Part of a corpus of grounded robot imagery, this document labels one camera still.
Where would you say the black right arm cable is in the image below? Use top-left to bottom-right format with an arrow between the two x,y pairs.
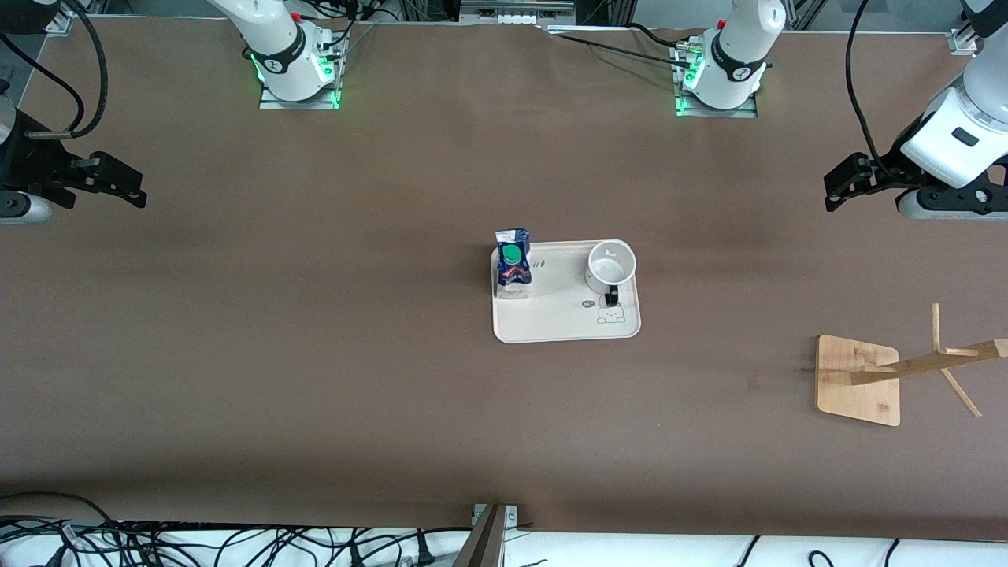
0,0 -> 109,139

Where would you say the beige rabbit print tray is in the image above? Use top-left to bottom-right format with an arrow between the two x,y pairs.
491,239 -> 642,344

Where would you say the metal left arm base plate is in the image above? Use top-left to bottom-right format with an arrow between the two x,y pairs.
671,43 -> 759,120

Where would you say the metal table edge bracket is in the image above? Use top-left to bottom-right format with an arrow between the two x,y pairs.
471,504 -> 519,530

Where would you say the black base power cable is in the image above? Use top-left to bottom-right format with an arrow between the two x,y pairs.
550,22 -> 698,70

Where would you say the wooden mug stand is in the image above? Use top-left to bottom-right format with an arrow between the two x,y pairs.
816,303 -> 1008,427

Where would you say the aluminium profile post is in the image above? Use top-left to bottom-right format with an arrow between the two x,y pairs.
451,504 -> 509,567

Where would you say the blue milk carton green cap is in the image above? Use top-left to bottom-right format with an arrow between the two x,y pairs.
495,228 -> 534,301

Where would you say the white smiley mug black handle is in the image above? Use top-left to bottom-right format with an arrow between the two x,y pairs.
585,239 -> 637,308

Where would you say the grey power strip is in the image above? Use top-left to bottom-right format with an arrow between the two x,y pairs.
460,0 -> 577,26

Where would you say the black looped floor cable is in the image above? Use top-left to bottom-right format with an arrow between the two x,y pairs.
0,491 -> 120,546

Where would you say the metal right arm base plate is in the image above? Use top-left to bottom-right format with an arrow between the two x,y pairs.
258,31 -> 343,110

